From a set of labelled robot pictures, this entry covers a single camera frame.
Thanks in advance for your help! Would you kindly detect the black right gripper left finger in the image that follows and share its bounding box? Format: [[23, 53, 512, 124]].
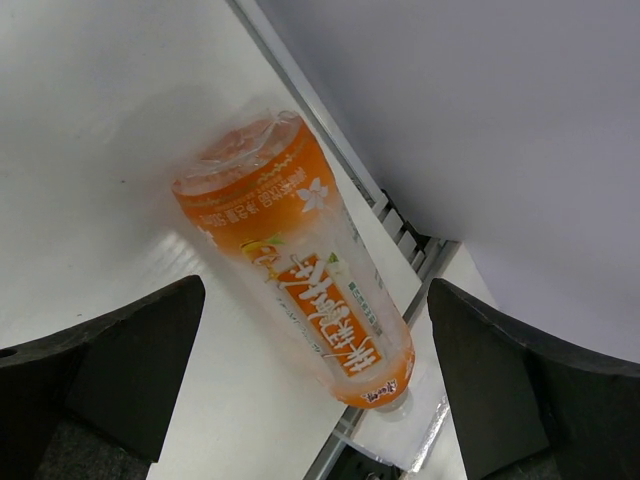
[[1, 275, 205, 479]]

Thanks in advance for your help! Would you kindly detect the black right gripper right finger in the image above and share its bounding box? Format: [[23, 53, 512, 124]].
[[427, 279, 639, 479]]

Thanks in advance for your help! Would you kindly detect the orange label tea bottle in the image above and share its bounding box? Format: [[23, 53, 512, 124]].
[[172, 111, 415, 411]]

